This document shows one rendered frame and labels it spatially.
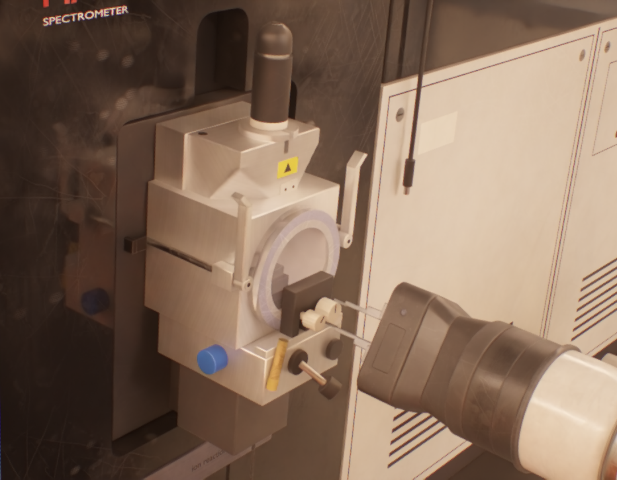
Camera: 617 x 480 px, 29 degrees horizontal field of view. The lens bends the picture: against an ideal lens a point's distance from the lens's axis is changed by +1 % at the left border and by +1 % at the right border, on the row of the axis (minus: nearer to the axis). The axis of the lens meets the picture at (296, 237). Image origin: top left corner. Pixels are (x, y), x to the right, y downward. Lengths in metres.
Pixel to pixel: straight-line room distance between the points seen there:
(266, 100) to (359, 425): 0.45
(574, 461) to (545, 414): 0.03
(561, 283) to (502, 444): 0.76
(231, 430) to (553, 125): 0.58
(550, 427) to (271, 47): 0.30
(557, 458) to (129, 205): 0.33
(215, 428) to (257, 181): 0.20
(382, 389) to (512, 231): 0.57
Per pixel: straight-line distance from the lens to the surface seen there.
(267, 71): 0.78
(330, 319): 0.81
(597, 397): 0.67
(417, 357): 0.73
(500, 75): 1.16
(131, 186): 0.81
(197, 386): 0.88
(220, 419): 0.87
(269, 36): 0.78
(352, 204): 0.84
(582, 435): 0.67
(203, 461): 0.96
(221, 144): 0.77
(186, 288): 0.82
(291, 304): 0.80
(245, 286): 0.77
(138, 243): 0.82
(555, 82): 1.27
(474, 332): 0.71
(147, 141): 0.81
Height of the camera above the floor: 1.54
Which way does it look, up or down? 23 degrees down
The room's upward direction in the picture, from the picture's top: 5 degrees clockwise
